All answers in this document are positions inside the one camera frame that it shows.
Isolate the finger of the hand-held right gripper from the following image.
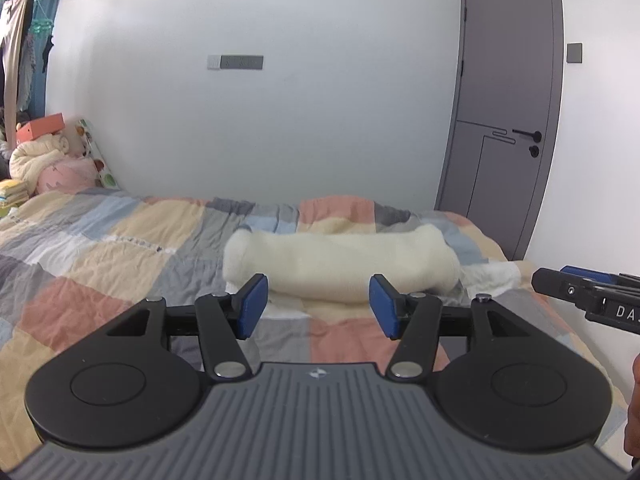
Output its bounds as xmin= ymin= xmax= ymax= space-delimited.
xmin=531 ymin=268 xmax=611 ymax=311
xmin=560 ymin=264 xmax=640 ymax=294

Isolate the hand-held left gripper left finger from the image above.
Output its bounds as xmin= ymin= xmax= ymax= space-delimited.
xmin=105 ymin=273 xmax=268 ymax=381

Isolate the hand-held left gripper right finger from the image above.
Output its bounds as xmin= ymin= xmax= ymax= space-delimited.
xmin=369 ymin=273 xmax=536 ymax=381

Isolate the cream striped sweater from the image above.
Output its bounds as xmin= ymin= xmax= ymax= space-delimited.
xmin=222 ymin=224 xmax=461 ymax=306

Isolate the person's right forearm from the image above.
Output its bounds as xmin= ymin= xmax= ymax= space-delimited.
xmin=625 ymin=352 xmax=640 ymax=467

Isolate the row of hanging clothes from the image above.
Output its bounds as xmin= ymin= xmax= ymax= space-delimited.
xmin=0 ymin=0 xmax=55 ymax=127

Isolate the patchwork quilt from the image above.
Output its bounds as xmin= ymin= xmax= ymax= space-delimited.
xmin=0 ymin=187 xmax=632 ymax=461

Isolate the white dotted pillow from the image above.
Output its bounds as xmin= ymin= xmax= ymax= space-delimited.
xmin=76 ymin=119 xmax=121 ymax=191

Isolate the pink pillow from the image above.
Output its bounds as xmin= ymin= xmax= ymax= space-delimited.
xmin=36 ymin=156 xmax=101 ymax=195

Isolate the grey door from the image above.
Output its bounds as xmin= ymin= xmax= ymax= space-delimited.
xmin=434 ymin=0 xmax=565 ymax=263

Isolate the beige plush toy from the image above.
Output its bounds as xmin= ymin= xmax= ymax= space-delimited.
xmin=62 ymin=125 xmax=91 ymax=159

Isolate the rolled cream duvet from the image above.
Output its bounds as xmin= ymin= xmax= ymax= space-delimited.
xmin=9 ymin=132 xmax=71 ymax=194

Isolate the stack of books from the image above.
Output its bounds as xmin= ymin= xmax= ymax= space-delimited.
xmin=0 ymin=179 xmax=29 ymax=209

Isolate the orange shoe box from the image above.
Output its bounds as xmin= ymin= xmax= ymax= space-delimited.
xmin=16 ymin=113 xmax=66 ymax=146

